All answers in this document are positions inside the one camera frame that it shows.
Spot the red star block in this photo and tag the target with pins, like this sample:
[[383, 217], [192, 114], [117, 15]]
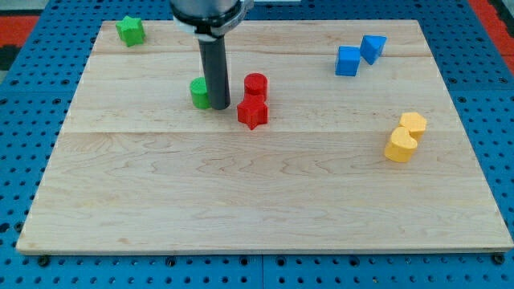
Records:
[[252, 111]]

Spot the green star block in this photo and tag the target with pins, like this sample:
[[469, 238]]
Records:
[[130, 31]]

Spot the red cylinder block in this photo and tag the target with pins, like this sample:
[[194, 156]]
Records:
[[256, 84]]

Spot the light wooden board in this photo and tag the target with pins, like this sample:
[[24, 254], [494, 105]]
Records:
[[138, 170]]

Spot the green cylinder block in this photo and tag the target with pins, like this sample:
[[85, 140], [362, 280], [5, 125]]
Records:
[[199, 93]]

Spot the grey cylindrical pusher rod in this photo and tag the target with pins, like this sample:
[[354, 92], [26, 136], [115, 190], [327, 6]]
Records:
[[213, 55]]

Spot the blue cube block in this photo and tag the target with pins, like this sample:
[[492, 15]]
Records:
[[347, 61]]

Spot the yellow heart block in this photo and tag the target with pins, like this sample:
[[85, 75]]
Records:
[[401, 145]]

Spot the blue triangle block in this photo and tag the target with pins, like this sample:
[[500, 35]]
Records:
[[372, 47]]

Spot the yellow hexagon block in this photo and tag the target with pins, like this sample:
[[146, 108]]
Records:
[[415, 123]]

